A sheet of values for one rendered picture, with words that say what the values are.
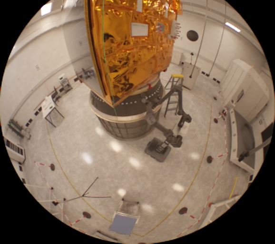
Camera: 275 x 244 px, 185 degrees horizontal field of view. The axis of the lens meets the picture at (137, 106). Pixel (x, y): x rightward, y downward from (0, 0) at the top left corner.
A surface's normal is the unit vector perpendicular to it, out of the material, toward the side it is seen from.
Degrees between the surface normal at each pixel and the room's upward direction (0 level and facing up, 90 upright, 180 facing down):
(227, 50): 90
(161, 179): 0
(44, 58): 90
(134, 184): 0
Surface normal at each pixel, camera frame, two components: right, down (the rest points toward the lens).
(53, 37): 0.79, 0.47
